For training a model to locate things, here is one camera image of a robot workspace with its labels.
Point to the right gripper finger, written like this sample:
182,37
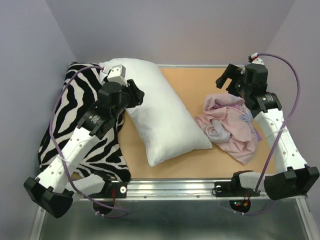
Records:
229,73
236,82

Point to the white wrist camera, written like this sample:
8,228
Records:
255,59
117,74

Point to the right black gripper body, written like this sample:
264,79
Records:
243,89

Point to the aluminium mounting rail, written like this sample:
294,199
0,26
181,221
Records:
137,190

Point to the white pillow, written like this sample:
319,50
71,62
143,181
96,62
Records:
163,122

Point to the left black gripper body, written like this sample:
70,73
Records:
125,101

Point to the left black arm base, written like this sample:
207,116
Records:
108,196

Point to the zebra striped pillow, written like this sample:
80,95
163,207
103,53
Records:
83,83

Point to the purple princess pillowcase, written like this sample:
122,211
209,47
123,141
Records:
228,123

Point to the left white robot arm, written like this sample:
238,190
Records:
91,129

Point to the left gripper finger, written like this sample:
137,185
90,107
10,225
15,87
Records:
132,89
136,98

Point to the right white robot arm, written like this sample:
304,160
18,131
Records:
294,177

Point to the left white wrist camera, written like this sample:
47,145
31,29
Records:
117,74

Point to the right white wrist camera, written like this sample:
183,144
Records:
255,59

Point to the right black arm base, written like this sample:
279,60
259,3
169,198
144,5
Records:
232,192

